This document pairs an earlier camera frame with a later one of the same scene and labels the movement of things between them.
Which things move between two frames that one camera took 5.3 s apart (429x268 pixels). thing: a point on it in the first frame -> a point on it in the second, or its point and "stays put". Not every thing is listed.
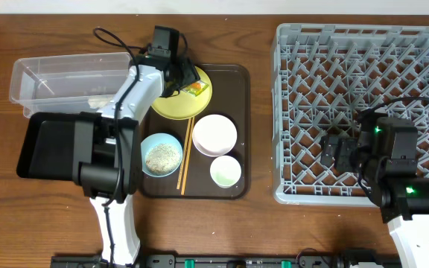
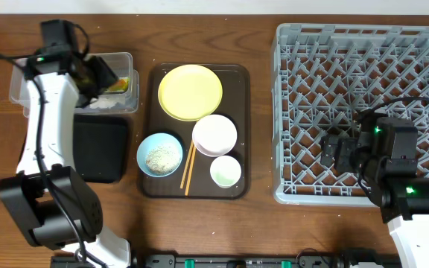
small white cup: x=225 y=170 stays put
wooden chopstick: x=188 y=155 -> x=194 y=148
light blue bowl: x=161 y=154 stays put
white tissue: x=97 y=101 stays put
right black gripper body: x=343 y=153 stays put
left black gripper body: x=185 y=74 -> x=99 y=77
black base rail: x=229 y=261 stays put
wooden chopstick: x=184 y=153 -> x=192 y=144
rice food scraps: x=162 y=158 stays put
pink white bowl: x=214 y=135 stays put
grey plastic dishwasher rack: x=324 y=76 stays put
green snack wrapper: x=196 y=88 -> x=121 y=85
